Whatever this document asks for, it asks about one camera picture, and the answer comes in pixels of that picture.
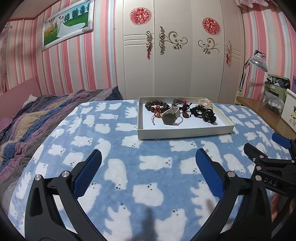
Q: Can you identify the cream shell scrunchie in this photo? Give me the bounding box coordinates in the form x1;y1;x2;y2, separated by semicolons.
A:
198;98;213;109

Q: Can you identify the black scrunchie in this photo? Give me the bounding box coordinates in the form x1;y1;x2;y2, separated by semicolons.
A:
190;105;206;118

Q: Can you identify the brown teardrop pendant black cord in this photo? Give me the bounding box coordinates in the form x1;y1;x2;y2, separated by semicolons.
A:
180;104;191;118

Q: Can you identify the watch with white band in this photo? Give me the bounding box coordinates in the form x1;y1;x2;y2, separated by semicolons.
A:
162;106;183;126

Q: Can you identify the black braided leather bracelet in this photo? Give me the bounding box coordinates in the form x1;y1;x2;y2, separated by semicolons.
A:
172;99;193;110

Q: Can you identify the red string charm bracelet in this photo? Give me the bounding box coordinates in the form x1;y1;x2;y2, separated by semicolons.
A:
151;106;164;126

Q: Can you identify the dark wooden bead bracelet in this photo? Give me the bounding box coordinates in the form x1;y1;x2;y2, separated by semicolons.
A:
144;99;171;114

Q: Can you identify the person's right hand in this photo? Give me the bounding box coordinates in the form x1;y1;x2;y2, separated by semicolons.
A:
270;192;295;230

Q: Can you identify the wooden side desk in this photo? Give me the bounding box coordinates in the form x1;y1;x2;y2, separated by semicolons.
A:
236;96;295;140

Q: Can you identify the white bear print box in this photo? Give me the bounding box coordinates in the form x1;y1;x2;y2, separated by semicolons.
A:
281;89;296;132

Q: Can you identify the green storage bag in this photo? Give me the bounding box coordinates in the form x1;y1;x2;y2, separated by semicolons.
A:
263;74;290;115

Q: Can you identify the striped purple quilt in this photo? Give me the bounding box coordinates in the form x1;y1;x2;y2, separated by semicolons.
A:
0;86;123;186

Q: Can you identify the silver desk lamp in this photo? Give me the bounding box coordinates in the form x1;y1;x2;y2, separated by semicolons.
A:
239;50;268;92

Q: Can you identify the blue polar bear blanket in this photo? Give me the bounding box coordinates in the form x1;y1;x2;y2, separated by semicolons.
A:
6;99;295;241

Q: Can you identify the pink headboard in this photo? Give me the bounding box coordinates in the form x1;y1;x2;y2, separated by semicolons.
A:
0;77;42;120

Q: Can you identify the white shallow cardboard tray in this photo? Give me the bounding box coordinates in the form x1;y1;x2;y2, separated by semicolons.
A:
137;96;234;140

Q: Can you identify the white wardrobe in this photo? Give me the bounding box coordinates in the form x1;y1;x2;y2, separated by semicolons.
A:
114;1;245;104

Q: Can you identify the framed wedding photo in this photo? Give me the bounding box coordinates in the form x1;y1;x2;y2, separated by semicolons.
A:
42;1;95;51

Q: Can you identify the wall power socket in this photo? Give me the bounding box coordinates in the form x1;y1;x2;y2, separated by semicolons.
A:
237;91;243;97

